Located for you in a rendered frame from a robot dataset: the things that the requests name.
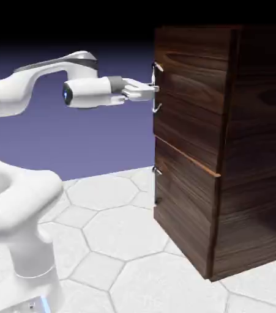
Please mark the large dark wood cabinet door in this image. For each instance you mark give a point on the large dark wood cabinet door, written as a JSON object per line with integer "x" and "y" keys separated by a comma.
{"x": 194, "y": 97}

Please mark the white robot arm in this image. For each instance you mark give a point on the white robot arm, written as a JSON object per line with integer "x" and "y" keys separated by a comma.
{"x": 12, "y": 93}

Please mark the dark wood cabinet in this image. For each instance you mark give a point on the dark wood cabinet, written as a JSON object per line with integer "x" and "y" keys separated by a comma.
{"x": 262, "y": 146}

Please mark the small dark wood cabinet door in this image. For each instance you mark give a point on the small dark wood cabinet door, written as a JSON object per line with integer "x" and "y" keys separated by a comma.
{"x": 186, "y": 207}

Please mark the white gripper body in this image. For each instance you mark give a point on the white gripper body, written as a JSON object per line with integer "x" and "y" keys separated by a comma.
{"x": 137, "y": 94}

